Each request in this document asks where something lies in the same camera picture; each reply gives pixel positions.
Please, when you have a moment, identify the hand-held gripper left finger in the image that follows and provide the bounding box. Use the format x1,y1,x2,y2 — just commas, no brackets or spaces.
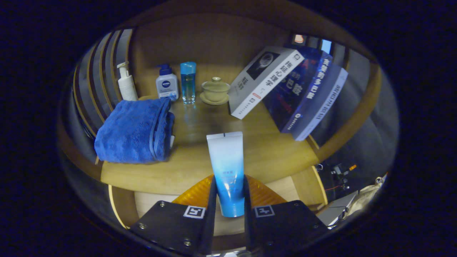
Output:
129,175,217,256

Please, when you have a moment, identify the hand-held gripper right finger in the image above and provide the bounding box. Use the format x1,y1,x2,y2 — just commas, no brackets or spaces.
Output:
243,175,329,252

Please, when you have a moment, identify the blue white tube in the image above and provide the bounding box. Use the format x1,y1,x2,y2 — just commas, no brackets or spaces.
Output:
206,131,245,217

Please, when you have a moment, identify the wooden countertop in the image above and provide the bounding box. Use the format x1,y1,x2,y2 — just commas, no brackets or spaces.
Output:
101,64,320,195

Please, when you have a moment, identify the wooden cabinet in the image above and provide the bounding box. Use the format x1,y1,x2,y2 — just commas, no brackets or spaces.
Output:
59,0,382,250

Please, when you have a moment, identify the white flat box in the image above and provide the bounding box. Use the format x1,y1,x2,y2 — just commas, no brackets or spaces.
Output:
317,190,358,226

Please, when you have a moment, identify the black device orange tip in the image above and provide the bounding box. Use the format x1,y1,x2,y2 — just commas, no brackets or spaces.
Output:
330,163,357,184

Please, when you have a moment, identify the blue folded towel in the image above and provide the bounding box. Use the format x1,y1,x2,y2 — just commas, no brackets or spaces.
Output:
94,98,175,164

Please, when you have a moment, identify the beige bag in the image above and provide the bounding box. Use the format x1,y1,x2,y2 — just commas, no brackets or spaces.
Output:
345,174,388,218

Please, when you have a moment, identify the beige lidded teacup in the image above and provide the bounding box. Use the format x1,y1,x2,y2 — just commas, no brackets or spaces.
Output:
200,77,231,106

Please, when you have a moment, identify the clear blue bottle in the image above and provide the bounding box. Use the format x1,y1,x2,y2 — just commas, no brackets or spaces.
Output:
180,62,197,105

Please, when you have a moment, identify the dark blue book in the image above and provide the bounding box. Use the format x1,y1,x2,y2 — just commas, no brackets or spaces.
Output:
262,46,333,133

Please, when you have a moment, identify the white bottle blue cap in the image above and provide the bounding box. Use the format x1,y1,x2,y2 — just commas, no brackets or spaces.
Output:
156,64,179,101

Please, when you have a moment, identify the light purple book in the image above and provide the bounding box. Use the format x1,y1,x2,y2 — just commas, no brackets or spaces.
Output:
291,68,348,141

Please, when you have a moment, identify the white book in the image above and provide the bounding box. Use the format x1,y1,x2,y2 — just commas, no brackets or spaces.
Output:
228,46,305,120

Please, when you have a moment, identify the white pump bottle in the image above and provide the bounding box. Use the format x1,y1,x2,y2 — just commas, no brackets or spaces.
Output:
117,61,139,101

